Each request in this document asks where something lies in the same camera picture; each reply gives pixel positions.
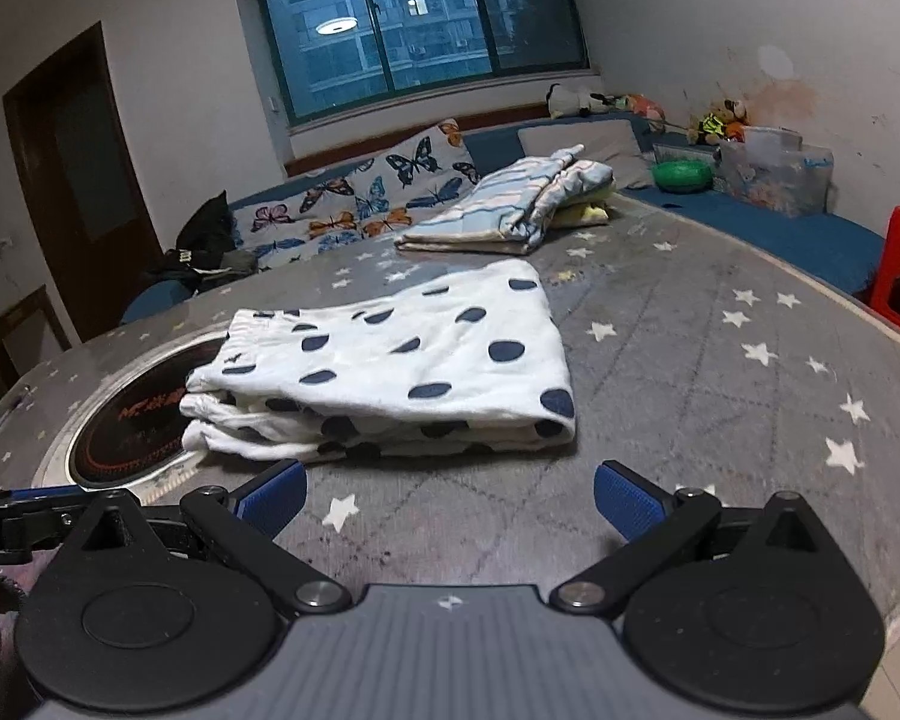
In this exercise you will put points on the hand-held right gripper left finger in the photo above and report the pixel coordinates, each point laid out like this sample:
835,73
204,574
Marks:
276,499

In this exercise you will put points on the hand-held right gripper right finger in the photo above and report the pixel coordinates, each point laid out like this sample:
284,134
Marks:
630,502

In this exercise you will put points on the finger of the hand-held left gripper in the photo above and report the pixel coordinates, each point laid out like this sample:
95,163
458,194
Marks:
41,493

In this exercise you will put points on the white navy polka dot pants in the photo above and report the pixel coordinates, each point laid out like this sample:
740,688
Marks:
420,360

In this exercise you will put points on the folded blue striped clothes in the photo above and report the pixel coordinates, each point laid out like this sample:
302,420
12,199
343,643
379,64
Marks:
495,202

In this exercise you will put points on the clear pen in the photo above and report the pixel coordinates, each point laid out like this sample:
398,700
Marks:
7,412

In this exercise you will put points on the round black induction cooker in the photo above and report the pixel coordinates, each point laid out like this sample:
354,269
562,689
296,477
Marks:
120,427

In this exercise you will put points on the wooden chair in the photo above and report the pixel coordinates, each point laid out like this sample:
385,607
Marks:
15,337

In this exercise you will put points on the black bag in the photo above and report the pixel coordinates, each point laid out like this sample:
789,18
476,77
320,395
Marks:
202,240

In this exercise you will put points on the folded yellow cloth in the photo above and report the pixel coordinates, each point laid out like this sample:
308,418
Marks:
581,214

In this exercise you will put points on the butterfly print pillow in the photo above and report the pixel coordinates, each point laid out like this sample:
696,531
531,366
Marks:
360,202

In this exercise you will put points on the blue bed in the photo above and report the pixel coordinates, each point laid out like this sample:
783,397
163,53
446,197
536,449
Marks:
795,240

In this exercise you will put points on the dark wooden door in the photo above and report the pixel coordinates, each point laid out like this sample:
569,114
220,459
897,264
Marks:
82,180

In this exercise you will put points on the green bowl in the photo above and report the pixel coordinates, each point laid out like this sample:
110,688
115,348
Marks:
681,176

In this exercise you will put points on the grey pillow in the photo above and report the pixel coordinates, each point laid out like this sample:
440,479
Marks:
607,146

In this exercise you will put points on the clear plastic storage box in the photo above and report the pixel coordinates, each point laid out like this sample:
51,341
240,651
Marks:
776,172

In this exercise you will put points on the colourful plush toys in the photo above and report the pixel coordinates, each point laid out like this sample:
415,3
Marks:
716,124

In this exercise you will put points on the orange plush toy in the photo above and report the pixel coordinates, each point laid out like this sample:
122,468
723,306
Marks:
645,106

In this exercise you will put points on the white and black plush toy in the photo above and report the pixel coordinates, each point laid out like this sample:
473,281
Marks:
574,99

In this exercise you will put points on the large window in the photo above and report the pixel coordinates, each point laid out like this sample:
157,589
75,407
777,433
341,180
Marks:
420,22

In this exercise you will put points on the wooden wall rail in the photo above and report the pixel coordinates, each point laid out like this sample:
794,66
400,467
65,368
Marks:
345,154

